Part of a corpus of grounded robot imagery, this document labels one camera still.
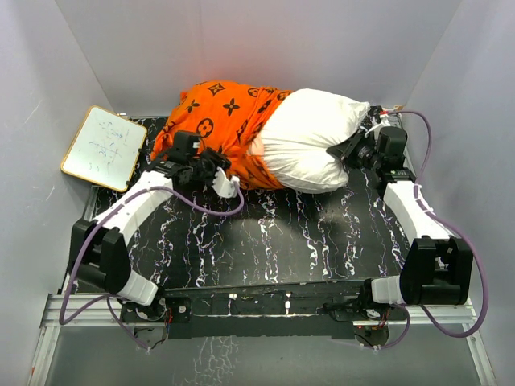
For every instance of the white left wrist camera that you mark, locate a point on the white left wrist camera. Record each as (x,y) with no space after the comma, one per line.
(225,187)

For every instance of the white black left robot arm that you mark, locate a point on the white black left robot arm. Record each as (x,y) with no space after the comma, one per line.
(99,254)

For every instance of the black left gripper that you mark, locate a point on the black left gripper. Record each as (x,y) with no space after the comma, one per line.
(216,160)

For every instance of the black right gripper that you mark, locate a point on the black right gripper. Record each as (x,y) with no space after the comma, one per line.
(346,150)

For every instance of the orange patterned plush pillowcase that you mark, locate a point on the orange patterned plush pillowcase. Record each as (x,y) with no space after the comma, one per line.
(228,116)

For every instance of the white pillow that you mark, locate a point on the white pillow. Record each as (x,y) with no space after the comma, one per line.
(294,141)

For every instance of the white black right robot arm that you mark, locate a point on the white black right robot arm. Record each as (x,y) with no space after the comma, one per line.
(438,266)

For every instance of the small white dry-erase board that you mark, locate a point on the small white dry-erase board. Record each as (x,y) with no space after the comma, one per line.
(105,149)

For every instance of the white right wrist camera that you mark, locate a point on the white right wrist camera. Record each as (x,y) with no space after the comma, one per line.
(376,118)

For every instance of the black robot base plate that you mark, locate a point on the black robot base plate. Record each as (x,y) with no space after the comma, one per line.
(313,308)

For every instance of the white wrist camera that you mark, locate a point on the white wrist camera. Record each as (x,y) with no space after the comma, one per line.
(225,187)
(376,118)

